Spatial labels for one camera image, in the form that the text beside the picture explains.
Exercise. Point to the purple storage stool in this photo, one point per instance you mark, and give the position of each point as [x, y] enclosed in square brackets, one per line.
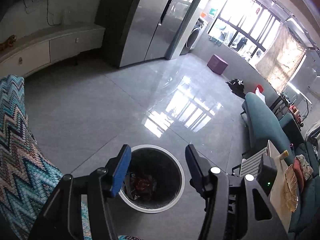
[217, 65]

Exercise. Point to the teal sofa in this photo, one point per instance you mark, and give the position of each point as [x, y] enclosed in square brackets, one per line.
[263, 126]

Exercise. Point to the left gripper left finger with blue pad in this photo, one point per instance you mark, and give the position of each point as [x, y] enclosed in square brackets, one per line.
[61, 218]

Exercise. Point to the black backpack on floor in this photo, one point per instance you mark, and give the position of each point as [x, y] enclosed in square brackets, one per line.
[237, 87]

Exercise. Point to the white side table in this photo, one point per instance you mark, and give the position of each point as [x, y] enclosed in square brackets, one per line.
[268, 167]

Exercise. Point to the round white-rimmed trash bin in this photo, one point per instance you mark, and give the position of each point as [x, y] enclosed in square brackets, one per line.
[167, 176]

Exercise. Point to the orange tiger figurine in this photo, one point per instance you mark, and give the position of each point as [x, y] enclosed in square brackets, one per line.
[9, 42]

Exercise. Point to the teal zigzag knitted table cloth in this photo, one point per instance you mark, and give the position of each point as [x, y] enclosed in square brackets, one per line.
[28, 178]

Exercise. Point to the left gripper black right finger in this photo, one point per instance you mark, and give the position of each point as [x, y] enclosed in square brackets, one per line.
[236, 207]

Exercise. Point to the red snack wrapper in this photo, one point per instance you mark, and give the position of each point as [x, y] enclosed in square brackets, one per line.
[143, 185]

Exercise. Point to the cream TV cabinet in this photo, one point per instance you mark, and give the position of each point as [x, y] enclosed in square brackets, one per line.
[49, 46]

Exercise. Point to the front-load washing machine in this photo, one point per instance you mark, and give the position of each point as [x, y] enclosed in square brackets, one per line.
[194, 33]

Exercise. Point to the white router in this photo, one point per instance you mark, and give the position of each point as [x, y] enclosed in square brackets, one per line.
[66, 18]

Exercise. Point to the amber glass plate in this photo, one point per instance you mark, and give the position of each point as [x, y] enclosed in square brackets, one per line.
[291, 189]

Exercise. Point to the silver double-door refrigerator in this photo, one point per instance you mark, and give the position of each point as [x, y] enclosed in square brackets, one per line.
[139, 30]

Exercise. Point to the grey window curtain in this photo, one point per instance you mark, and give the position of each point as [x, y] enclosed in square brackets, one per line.
[281, 60]

